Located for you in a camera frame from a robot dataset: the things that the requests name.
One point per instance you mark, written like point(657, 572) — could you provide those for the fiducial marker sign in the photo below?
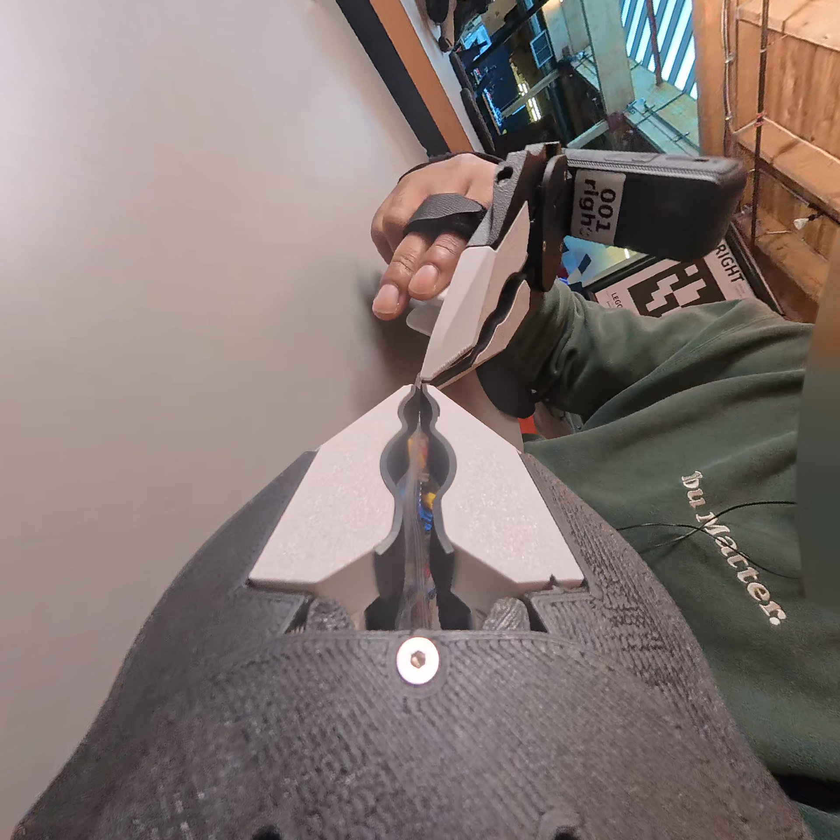
point(689, 289)

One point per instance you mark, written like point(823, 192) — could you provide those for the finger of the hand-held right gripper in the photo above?
point(512, 321)
point(479, 289)

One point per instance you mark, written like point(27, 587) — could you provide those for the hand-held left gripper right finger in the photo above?
point(505, 518)

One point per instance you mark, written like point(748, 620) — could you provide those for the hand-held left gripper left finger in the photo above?
point(328, 518)

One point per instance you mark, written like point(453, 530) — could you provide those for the clear bag of small lego pieces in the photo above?
point(420, 499)

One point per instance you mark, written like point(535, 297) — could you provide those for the person's right forearm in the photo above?
point(623, 367)

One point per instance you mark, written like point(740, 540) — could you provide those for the person's green hoodie torso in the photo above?
point(689, 623)

